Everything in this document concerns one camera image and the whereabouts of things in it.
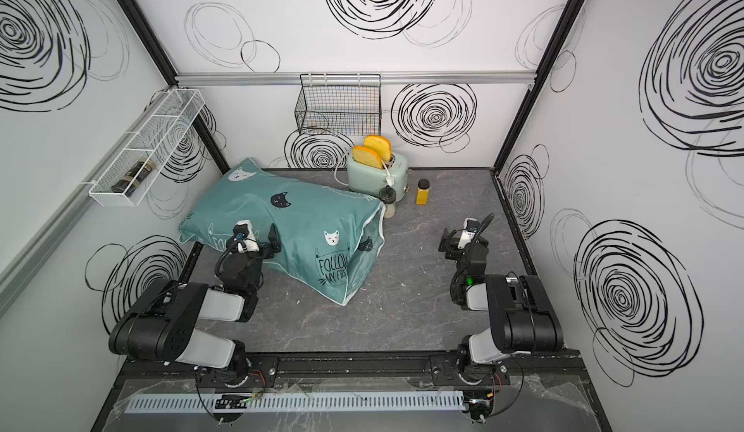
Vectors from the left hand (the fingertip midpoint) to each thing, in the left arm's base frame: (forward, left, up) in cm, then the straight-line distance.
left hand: (256, 227), depth 86 cm
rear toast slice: (+30, -37, +8) cm, 48 cm away
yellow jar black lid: (+21, -53, -6) cm, 57 cm away
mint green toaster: (+22, -33, -1) cm, 40 cm away
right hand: (+3, -64, -3) cm, 64 cm away
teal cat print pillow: (-3, -23, -1) cm, 23 cm away
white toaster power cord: (+31, -19, -8) cm, 38 cm away
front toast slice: (+25, -32, +7) cm, 41 cm away
